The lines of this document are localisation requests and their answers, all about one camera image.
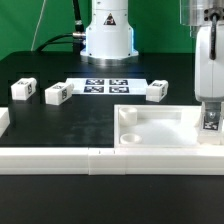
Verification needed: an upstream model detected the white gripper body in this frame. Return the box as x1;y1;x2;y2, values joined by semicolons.
195;25;224;102

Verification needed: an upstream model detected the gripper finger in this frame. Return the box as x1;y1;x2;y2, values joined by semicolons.
205;102;221;122

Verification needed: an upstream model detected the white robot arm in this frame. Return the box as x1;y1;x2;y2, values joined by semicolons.
80;0;224;122

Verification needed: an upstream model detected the white marker tag sheet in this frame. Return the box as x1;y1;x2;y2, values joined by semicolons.
66;78;147;95

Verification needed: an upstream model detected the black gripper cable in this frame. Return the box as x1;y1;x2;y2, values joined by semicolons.
208;12;221;62

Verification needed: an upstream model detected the black vertical cable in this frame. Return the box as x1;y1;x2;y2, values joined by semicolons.
72;0;84;54

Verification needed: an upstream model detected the black thick cable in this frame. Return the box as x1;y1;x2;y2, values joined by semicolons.
35;32;87;53

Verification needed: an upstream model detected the white thin cable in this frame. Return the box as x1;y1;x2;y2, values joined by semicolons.
30;0;48;52

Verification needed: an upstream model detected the white fence front wall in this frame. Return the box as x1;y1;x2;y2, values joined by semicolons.
0;147;224;175

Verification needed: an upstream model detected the white fence wall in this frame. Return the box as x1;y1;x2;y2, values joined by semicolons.
0;107;10;137
0;147;224;175

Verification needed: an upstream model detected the white fence left wall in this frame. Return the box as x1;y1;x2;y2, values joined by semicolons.
0;107;10;137

